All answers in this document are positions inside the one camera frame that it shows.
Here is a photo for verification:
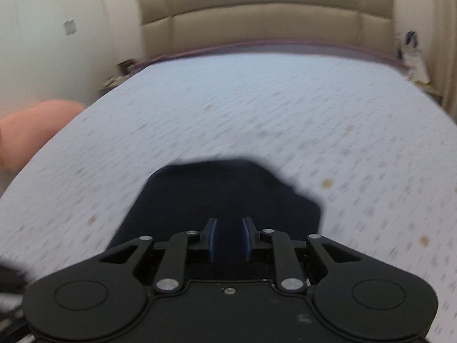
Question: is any beige padded headboard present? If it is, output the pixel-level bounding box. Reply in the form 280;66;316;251
137;0;398;62

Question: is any purple mattress pad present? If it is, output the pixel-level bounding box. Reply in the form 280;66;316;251
131;40;412;76

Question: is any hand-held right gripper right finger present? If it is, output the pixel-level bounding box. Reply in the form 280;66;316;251
242;216;362;292

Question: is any grey nightstand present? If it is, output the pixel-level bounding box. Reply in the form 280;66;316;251
99;74;126;93

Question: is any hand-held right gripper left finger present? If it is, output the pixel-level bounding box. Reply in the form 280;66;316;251
98;217;218;292

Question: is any bed with floral sheet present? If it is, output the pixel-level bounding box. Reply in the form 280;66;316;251
0;51;457;343

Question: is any pink folded quilt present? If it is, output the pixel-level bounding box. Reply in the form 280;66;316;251
0;100;86;173

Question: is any beige curtain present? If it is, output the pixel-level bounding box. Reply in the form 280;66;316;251
426;0;457;115

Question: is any wooden nightstand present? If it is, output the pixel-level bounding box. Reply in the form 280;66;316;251
413;79;445;107

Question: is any white paper bag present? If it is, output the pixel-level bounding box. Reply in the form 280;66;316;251
397;30;431;83

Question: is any black hoodie with white stripes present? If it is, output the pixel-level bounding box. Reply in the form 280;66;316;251
106;159;324;281

